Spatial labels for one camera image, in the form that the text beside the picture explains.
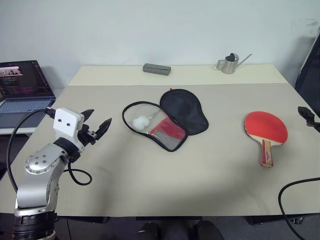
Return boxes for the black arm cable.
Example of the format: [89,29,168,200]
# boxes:
[278,176,320,240]
[6,106,93,193]

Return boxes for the red table tennis paddle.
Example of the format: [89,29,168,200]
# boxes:
[243,111,289,168]

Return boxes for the black panel with white edge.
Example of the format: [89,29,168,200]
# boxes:
[294,29,320,121]

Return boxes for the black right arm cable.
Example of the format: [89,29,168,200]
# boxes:
[278,176,320,240]

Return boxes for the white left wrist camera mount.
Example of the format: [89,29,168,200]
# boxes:
[53,107,86,139]

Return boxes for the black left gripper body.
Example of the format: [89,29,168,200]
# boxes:
[76,124,98,151]

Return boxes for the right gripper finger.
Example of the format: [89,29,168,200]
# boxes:
[297,106,320,133]

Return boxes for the black red paddle case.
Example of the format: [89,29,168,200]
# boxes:
[121,87,210,153]

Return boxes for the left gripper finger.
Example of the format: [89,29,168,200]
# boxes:
[81,108,95,126]
[96,117,113,141]

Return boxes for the black table frame bar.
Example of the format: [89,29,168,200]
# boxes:
[136,216,202,221]

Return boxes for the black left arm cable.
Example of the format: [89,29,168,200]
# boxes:
[6,106,93,193]

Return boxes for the dark rounded shape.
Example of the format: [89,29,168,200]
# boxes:
[138,221,161,240]
[194,219,225,240]

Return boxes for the small metal watering can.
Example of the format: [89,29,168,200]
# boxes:
[215,52,253,75]

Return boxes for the grey oblong box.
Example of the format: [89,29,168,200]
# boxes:
[142,63,172,76]

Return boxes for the open dark blue laptop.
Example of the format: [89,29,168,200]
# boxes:
[0,59,56,129]

